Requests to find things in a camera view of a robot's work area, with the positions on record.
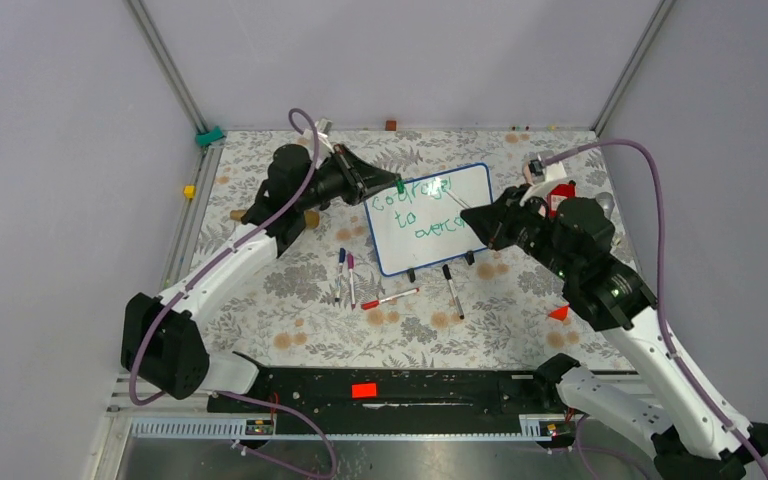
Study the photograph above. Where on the black whiteboard marker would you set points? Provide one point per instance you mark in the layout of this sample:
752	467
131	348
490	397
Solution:
453	292

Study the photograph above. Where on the blue whiteboard marker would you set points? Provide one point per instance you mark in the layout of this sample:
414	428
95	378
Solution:
342	254

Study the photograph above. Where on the red whiteboard marker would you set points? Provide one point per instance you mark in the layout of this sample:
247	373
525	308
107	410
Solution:
376	303

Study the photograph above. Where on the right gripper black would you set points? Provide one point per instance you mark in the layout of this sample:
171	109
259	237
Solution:
493	222

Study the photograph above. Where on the purple whiteboard marker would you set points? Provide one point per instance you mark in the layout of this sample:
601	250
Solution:
351	277

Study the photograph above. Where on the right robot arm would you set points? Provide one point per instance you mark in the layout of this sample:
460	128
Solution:
690	430

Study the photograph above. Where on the yellow cube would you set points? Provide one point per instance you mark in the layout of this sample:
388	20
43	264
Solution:
189	191

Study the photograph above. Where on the red tape label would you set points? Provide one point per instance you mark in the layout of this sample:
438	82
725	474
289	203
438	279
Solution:
364	390

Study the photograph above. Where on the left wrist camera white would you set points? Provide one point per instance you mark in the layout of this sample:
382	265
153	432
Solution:
323	127

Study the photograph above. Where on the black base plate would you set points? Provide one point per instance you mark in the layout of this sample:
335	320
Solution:
448	402

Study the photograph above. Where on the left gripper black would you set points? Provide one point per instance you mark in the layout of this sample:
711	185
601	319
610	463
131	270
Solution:
367	178

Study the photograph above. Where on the pink toy microphone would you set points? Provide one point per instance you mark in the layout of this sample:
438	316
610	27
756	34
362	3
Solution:
527	173

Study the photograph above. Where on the teal corner block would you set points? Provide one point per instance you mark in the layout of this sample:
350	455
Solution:
207	138

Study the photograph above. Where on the blue framed whiteboard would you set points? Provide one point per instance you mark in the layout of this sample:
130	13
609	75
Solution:
422	226

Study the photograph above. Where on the silver toy microphone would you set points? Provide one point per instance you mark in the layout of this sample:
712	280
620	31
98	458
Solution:
607	203

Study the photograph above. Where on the red box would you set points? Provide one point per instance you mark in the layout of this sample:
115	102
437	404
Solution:
560	193

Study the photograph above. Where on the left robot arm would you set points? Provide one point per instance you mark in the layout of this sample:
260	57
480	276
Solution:
162	345

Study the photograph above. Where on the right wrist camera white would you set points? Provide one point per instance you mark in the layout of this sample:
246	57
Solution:
545	178

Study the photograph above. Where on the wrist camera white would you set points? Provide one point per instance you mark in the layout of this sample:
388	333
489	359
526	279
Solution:
545	178
323	127

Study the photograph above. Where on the red triangular block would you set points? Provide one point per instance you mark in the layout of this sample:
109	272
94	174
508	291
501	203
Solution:
560	314

